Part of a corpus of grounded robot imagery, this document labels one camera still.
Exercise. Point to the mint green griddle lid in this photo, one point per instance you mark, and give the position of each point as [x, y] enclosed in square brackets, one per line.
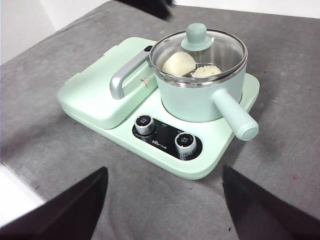
[95, 105]

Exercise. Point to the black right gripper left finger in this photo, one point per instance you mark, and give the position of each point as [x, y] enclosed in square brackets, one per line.
[62, 217]

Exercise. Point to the ridged white green-speckled bun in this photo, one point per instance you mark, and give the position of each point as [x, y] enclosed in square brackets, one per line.
[207, 71]

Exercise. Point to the silver control knob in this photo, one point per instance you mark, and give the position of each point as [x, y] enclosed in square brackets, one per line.
[143, 123]
[185, 143]

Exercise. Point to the glass pot lid green knob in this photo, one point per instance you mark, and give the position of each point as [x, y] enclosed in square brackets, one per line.
[197, 32]

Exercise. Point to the mint green breakfast machine base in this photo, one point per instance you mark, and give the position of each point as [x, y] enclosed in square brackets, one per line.
[220, 150]

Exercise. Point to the black control panel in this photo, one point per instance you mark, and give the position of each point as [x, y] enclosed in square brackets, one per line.
[165, 140]

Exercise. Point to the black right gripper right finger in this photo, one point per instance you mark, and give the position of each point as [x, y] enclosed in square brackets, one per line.
[270, 215]

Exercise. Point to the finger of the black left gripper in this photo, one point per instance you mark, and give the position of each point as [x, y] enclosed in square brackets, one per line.
[162, 8]

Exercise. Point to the smooth white steamed bun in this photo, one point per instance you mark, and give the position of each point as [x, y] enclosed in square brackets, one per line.
[178, 63]

